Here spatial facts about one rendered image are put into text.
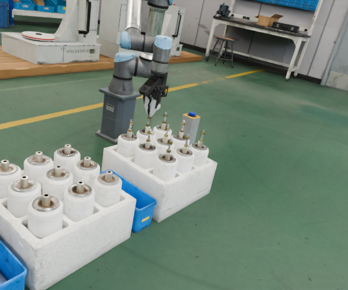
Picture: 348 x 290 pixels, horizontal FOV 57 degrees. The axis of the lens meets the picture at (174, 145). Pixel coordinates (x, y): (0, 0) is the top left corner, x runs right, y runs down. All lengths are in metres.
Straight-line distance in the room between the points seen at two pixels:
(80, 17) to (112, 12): 0.54
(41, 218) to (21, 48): 2.67
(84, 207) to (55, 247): 0.14
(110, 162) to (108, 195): 0.40
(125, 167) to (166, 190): 0.23
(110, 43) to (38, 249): 3.43
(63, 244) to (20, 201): 0.18
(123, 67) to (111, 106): 0.24
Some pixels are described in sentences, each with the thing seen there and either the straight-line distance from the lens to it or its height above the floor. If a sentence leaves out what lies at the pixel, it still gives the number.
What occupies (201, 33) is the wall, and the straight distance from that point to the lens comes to 7.11.
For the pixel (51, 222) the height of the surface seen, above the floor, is 0.22.
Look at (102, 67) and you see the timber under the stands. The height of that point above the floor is 0.03.
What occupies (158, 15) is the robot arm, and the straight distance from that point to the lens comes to 1.83.
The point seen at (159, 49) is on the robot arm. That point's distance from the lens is 1.42.
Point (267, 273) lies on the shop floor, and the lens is 1.33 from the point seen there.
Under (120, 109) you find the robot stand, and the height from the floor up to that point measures 0.22.
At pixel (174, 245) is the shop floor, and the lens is 1.29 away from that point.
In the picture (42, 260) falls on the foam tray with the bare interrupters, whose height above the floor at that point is 0.12.
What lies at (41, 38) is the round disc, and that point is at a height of 0.30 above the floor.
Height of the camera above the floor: 0.84
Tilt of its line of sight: 24 degrees down
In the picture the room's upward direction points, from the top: 12 degrees clockwise
